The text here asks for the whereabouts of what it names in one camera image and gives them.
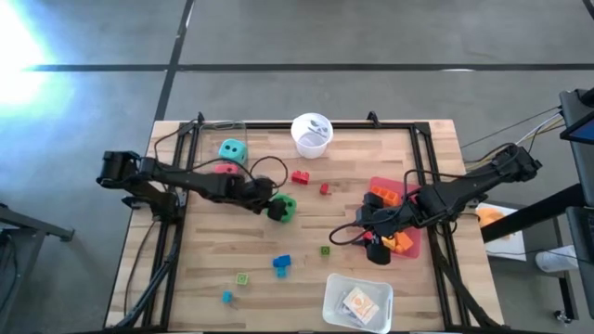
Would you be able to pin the white plastic bin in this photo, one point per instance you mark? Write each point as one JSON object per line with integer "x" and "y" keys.
{"x": 334, "y": 283}

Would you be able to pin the red two-stud brick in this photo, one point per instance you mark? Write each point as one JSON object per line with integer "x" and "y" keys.
{"x": 300, "y": 177}

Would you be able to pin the small olive green brick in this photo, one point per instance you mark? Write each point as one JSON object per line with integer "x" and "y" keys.
{"x": 324, "y": 250}

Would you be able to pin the red foam die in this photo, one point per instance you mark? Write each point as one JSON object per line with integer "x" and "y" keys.
{"x": 226, "y": 169}

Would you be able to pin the black computer desk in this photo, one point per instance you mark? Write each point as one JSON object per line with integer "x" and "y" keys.
{"x": 580, "y": 162}

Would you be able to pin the green foam die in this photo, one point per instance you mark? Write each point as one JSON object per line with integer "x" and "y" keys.
{"x": 291, "y": 206}

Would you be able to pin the translucent light green brick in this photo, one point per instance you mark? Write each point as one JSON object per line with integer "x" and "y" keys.
{"x": 241, "y": 278}

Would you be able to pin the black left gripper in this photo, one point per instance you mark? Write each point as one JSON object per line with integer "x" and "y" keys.
{"x": 255, "y": 192}

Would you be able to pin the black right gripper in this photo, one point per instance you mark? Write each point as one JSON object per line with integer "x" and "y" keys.
{"x": 394, "y": 218}

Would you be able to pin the white cup with pumpkin face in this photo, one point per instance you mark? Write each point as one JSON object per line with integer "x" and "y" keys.
{"x": 312, "y": 139}

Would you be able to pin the blue brick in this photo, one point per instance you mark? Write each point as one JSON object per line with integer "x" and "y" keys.
{"x": 281, "y": 261}

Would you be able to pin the small cyan brick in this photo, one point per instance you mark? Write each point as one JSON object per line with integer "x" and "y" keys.
{"x": 227, "y": 297}

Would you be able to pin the teal brick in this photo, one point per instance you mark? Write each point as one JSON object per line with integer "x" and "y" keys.
{"x": 280, "y": 273}

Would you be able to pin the pink plastic bin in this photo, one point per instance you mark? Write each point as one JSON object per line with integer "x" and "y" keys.
{"x": 390, "y": 183}

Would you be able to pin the small red brick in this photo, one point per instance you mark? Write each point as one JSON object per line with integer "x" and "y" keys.
{"x": 324, "y": 189}

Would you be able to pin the black table clamp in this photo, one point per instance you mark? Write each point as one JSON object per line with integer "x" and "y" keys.
{"x": 200, "y": 118}
{"x": 372, "y": 118}

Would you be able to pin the long orange brick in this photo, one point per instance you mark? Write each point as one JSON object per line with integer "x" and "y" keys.
{"x": 387, "y": 197}

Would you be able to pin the black diagonal strut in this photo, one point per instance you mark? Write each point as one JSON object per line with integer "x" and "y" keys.
{"x": 533, "y": 213}

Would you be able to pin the white box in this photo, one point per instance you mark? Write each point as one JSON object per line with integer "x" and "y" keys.
{"x": 510, "y": 241}

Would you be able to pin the person's shoe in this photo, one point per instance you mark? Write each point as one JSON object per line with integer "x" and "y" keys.
{"x": 554, "y": 260}

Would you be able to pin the black aluminium table frame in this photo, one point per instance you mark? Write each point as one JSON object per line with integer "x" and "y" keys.
{"x": 269, "y": 125}

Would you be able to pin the grey table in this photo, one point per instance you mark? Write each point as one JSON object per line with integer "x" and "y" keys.
{"x": 28, "y": 225}

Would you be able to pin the clear plastic bin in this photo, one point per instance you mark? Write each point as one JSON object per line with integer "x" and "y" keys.
{"x": 209, "y": 148}

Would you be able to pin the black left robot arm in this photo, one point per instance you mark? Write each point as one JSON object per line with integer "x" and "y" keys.
{"x": 185, "y": 178}

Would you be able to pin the yellow brick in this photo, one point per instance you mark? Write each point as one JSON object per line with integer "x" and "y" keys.
{"x": 389, "y": 242}

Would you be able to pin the orange object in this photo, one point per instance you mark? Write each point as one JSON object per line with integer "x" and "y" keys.
{"x": 489, "y": 215}

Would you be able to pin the teal foam die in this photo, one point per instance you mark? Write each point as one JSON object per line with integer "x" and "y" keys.
{"x": 234, "y": 158}

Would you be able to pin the blue-lit screen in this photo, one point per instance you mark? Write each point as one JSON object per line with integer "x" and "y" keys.
{"x": 582, "y": 133}

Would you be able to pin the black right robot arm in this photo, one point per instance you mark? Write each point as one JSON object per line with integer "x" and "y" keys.
{"x": 482, "y": 178}

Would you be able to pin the black caster wheel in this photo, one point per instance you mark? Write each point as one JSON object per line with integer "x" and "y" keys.
{"x": 562, "y": 317}

